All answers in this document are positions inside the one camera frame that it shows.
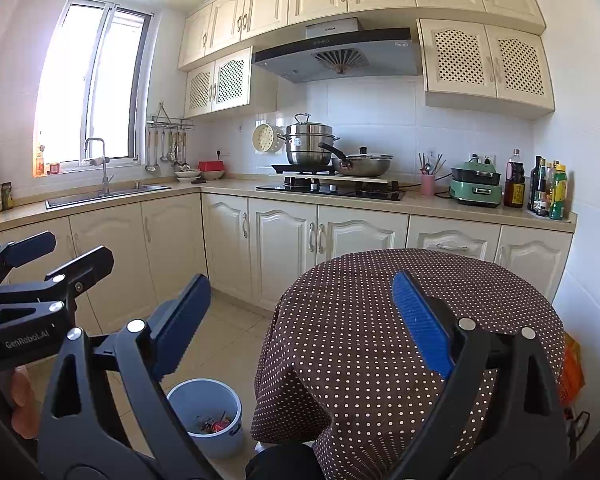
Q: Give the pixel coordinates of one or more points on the small jar on sill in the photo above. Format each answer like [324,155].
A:
[54,168]

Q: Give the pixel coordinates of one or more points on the slim dark glass bottle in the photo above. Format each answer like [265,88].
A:
[534,187]

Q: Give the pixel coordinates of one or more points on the sliding kitchen window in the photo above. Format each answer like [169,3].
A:
[90,85]

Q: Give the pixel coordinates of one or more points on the dark cloth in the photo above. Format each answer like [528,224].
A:
[280,462]

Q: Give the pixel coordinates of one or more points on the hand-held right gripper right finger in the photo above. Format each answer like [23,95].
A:
[420,320]

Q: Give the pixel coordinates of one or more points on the steel wall utensil rack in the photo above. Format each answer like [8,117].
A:
[170,122]

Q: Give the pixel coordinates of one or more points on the person's left hand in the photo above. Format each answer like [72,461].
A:
[24,400]

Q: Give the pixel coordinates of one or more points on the orange bottle on sill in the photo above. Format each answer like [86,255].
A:
[40,162]

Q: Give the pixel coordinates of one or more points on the large soy sauce bottle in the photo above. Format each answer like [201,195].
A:
[514,187]

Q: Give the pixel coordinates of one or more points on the steel wok with lid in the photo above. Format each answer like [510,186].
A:
[365,165]

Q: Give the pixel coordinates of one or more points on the double wall socket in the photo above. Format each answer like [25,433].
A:
[487,159]

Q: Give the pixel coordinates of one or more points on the brown polka dot tablecloth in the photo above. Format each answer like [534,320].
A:
[380,400]

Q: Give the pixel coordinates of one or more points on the hanging steel spoon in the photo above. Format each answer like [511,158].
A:
[164,155]

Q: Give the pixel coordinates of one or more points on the black gas stove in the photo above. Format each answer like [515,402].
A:
[330,191]

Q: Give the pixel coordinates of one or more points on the cream perforated round tray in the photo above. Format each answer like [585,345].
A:
[266,139]

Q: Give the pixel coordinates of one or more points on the orange plastic bag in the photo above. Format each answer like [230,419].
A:
[571,370]

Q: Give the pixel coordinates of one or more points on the blue and white bin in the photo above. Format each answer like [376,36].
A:
[190,400]

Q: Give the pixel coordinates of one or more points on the pink utensil holder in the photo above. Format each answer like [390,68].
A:
[427,185]

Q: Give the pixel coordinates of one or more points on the green bottle yellow cap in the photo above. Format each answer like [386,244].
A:
[559,197]

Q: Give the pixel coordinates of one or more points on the grey range hood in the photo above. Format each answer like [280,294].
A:
[340,55]

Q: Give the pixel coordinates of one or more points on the green electric cooker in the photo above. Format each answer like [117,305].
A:
[475,190]

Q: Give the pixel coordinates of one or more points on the steel kitchen sink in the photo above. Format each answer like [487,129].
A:
[105,196]

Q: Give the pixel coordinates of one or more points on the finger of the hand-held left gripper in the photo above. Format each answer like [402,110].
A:
[90,267]
[25,252]

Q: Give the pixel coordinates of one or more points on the steel sink faucet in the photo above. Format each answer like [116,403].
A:
[104,175]

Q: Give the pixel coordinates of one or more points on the hanging steel ladle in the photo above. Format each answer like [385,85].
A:
[151,165]

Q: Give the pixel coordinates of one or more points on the dark bottle with label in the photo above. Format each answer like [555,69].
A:
[542,197]

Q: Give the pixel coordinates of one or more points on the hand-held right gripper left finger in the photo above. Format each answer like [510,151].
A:
[180,320]

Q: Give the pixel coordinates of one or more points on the small lattice door cabinet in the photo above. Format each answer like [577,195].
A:
[230,80]

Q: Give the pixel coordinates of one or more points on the large lattice door cabinet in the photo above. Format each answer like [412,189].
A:
[485,60]

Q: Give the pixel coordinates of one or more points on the red drink can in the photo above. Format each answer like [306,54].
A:
[219,426]

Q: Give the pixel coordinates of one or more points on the steel steamer pot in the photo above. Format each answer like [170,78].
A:
[307,147]

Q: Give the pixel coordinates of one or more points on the small dark jar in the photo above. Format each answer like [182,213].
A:
[7,197]

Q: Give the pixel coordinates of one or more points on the hanging steel skimmer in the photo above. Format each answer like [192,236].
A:
[182,162]

